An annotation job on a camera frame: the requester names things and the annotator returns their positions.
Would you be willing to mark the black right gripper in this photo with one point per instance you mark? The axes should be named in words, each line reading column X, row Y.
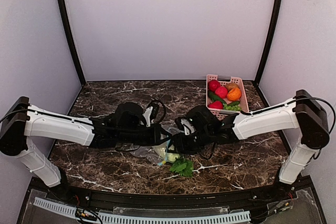
column 179, row 143

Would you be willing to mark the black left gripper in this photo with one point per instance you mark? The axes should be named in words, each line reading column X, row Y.
column 159, row 135

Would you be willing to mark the clear zip top bag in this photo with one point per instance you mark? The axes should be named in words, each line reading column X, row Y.
column 149, row 153

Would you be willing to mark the green leafy lettuce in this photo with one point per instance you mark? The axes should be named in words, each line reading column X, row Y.
column 183, row 167

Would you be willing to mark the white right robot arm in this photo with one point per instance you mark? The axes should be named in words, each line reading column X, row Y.
column 201, row 127

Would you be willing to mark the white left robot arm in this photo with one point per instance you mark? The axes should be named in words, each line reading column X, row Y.
column 129, row 124

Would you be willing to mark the red strawberry toy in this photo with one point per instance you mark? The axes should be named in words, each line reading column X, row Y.
column 216, row 105

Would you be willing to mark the green cucumber toy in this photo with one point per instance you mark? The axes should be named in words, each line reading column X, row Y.
column 211, row 95

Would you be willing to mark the green grapes toy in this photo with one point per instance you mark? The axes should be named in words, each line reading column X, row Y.
column 233, row 106

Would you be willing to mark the pink plastic basket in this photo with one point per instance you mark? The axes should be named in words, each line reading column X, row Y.
column 223, row 81

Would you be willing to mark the red apple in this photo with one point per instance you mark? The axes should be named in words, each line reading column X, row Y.
column 221, row 92

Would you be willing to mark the orange tangerine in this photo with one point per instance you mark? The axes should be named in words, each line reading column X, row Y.
column 234, row 94

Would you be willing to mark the brown potato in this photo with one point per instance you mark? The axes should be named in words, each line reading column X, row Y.
column 231, row 86

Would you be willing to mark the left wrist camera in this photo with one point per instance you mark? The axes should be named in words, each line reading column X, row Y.
column 152, row 111

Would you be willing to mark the grey slotted cable duct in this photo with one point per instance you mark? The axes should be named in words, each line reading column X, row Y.
column 133, row 215

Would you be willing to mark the black front frame rail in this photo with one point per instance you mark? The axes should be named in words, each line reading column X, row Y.
column 167, row 193

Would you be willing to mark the black right frame post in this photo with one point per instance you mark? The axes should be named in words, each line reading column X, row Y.
column 268, row 41

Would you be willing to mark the black frame post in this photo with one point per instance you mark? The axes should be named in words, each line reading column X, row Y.
column 268, row 41
column 70, row 41

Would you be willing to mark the black left frame post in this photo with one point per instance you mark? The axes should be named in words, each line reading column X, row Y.
column 70, row 41

